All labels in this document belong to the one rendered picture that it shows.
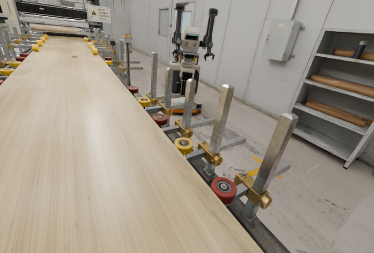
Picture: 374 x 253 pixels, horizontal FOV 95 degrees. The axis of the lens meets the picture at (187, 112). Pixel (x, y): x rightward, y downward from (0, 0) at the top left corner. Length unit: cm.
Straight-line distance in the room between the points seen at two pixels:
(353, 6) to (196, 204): 316
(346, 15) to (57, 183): 339
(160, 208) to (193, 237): 11
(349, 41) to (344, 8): 46
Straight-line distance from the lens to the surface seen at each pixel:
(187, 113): 93
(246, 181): 72
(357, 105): 323
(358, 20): 329
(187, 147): 72
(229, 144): 94
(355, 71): 321
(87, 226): 53
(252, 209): 76
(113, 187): 59
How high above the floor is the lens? 134
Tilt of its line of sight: 26 degrees down
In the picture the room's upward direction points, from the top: 7 degrees clockwise
